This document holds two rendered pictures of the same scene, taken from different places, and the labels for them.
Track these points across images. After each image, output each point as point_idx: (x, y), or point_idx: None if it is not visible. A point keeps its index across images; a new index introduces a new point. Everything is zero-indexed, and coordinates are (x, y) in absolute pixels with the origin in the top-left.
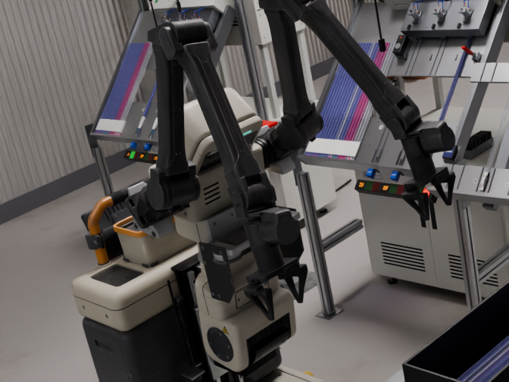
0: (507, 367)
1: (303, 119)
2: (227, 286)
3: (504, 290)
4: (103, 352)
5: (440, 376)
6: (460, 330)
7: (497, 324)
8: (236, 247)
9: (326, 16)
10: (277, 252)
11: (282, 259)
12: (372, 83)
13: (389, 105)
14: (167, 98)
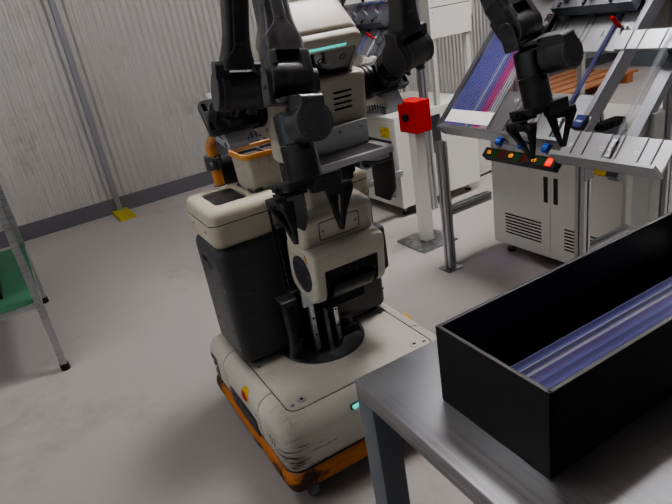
0: (603, 362)
1: (410, 39)
2: (302, 212)
3: (619, 245)
4: (208, 267)
5: (486, 356)
6: (540, 290)
7: (599, 290)
8: None
9: None
10: (311, 156)
11: (317, 167)
12: None
13: (503, 5)
14: None
